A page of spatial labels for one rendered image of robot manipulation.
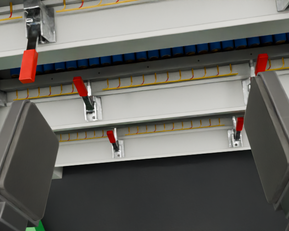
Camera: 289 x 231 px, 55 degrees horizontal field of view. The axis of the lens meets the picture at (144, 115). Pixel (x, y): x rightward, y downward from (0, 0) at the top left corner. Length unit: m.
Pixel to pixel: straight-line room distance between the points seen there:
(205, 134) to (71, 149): 0.32
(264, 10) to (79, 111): 0.33
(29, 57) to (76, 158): 0.42
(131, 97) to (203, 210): 0.36
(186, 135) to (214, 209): 0.19
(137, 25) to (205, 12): 0.07
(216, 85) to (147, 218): 0.38
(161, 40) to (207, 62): 0.15
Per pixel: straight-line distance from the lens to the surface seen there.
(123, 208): 0.73
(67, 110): 0.51
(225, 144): 0.65
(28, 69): 0.29
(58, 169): 0.78
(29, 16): 0.32
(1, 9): 0.37
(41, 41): 0.34
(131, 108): 0.48
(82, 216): 0.76
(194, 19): 0.32
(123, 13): 0.33
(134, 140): 0.65
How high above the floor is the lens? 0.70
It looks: 61 degrees down
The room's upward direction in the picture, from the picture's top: 17 degrees counter-clockwise
